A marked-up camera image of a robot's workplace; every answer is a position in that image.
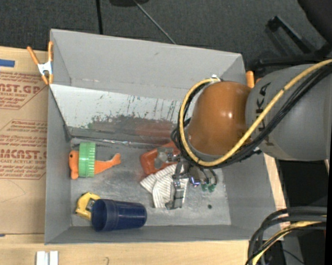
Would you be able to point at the yellow tape measure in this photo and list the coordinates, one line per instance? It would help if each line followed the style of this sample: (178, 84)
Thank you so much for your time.
(83, 205)

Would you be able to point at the orange plastic tool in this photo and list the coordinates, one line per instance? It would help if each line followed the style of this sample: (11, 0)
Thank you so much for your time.
(148, 161)

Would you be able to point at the dark blue plastic cup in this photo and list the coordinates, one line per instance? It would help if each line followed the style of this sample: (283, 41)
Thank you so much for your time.
(121, 216)

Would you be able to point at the white striped cloth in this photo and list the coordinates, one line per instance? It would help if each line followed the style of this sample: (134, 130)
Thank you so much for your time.
(159, 187)

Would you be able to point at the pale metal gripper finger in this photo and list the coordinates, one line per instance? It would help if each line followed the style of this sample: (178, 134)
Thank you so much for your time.
(183, 192)
(174, 194)

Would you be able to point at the orange toy fish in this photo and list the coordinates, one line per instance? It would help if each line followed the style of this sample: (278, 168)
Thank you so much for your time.
(103, 166)

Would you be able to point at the grey metal bin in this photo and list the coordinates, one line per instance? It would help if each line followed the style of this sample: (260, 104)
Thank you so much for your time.
(125, 70)

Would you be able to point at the brown cardboard board red print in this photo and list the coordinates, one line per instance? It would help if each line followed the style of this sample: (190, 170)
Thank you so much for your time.
(16, 192)

